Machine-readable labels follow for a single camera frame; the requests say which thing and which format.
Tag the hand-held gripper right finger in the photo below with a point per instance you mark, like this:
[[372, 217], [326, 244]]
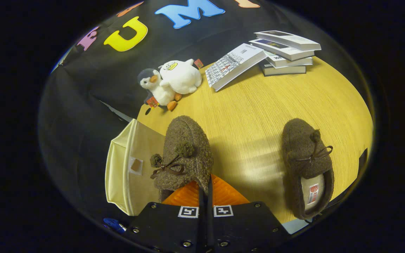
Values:
[[244, 228]]

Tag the black backdrop cloth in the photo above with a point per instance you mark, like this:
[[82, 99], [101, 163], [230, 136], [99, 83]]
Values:
[[90, 105]]

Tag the beige fabric storage box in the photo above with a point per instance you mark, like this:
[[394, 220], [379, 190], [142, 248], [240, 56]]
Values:
[[121, 175]]

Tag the grey white penguin plush toy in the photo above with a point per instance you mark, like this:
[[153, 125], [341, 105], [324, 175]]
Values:
[[160, 92]]

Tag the dark grey book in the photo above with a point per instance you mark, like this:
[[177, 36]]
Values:
[[283, 70]]

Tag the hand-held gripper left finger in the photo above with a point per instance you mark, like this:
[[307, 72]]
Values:
[[167, 228]]

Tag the patterned cover book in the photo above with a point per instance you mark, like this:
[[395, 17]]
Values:
[[230, 66]]

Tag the brown fuzzy shoe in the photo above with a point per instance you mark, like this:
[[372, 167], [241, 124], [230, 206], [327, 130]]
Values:
[[188, 147], [299, 147]]

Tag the white book bold lettering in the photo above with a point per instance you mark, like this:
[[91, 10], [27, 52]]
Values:
[[294, 62]]

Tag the small lit screen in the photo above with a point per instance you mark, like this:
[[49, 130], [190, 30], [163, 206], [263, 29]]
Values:
[[114, 225]]

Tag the white book dark cover picture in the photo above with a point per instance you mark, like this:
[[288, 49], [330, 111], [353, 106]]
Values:
[[294, 40]]

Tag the white duck plush toy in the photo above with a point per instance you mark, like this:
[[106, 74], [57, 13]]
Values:
[[183, 77]]

